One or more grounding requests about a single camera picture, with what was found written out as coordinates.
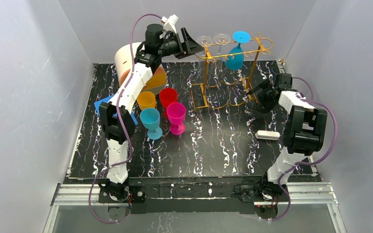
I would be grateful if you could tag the white oblong case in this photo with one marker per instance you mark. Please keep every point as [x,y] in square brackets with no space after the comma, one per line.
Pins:
[267,135]

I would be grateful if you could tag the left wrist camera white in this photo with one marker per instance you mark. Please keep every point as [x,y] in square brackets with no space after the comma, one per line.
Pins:
[169,23]

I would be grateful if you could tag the yellow wine glass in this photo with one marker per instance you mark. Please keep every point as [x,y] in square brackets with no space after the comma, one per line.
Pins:
[146,100]

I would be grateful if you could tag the teal wine glass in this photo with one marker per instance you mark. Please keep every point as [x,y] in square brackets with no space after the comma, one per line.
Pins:
[234,61]

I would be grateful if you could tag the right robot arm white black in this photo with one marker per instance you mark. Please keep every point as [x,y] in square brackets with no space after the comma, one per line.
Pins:
[304,131]

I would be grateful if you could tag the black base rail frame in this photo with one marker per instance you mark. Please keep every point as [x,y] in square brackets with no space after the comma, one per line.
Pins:
[196,194]

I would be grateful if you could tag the white cylindrical drawer box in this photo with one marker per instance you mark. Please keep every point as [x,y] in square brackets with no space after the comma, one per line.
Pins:
[123,63]

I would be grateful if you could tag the clear wine glass right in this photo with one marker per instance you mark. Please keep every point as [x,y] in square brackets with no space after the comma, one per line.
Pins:
[221,39]

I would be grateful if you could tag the magenta wine glass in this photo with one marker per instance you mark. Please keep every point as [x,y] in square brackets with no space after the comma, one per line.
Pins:
[176,115]

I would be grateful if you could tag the light blue wine glass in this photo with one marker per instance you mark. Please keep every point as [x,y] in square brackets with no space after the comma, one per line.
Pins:
[150,118]

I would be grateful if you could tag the red wine glass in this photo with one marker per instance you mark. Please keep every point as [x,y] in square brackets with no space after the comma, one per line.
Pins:
[167,96]

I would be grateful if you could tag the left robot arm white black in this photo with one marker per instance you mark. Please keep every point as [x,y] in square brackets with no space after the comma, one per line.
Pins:
[141,59]

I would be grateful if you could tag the clear wine glass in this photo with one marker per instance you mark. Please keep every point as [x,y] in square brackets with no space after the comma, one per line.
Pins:
[205,41]
[221,39]

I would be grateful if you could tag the gold wire glass rack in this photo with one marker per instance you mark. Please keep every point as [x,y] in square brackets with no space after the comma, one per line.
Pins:
[256,46]

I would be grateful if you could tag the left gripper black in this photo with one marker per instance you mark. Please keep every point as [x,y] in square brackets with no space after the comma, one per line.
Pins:
[182,43]

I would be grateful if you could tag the clear wine glass left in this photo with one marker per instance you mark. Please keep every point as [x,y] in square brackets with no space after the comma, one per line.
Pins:
[205,41]

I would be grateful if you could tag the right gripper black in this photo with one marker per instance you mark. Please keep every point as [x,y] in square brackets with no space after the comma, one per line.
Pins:
[266,95]

